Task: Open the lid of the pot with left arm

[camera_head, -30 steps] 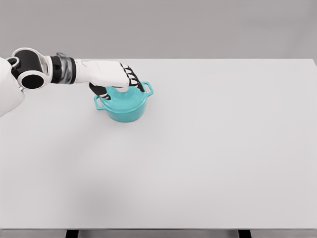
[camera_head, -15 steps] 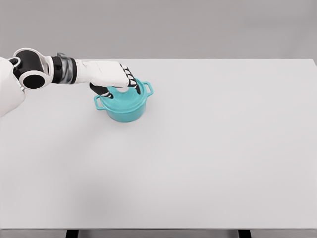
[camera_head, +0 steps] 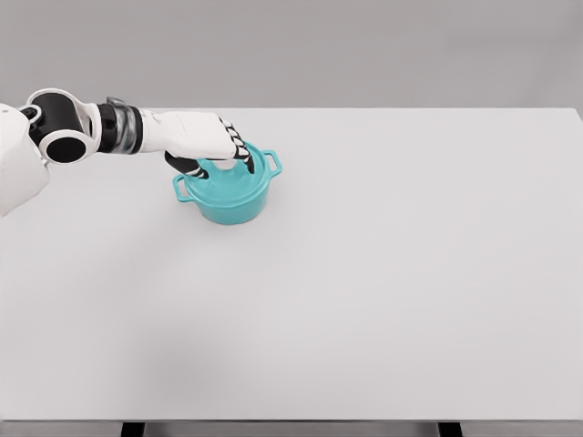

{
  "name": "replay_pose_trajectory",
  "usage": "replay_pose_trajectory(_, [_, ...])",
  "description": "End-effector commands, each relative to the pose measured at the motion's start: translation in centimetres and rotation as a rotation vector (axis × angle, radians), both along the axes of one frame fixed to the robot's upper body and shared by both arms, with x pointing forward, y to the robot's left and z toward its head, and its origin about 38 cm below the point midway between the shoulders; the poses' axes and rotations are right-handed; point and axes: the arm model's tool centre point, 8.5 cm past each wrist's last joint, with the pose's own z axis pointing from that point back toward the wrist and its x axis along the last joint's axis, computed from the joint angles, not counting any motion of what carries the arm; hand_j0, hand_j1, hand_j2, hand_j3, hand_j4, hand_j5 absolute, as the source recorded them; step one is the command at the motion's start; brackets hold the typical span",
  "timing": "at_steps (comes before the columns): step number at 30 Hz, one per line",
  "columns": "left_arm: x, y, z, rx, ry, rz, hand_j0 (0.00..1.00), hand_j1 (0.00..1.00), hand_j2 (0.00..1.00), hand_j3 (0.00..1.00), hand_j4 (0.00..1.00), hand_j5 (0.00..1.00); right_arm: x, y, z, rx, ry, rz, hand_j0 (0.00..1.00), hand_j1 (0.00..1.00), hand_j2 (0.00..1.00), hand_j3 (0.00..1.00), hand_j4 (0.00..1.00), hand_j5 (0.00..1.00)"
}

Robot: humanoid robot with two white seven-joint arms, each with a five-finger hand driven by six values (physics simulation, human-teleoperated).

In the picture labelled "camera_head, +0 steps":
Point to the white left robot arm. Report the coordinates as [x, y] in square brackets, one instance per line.
[59, 132]

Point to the teal pot lid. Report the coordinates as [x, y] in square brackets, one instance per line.
[230, 179]

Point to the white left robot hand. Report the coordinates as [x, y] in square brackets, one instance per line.
[200, 134]

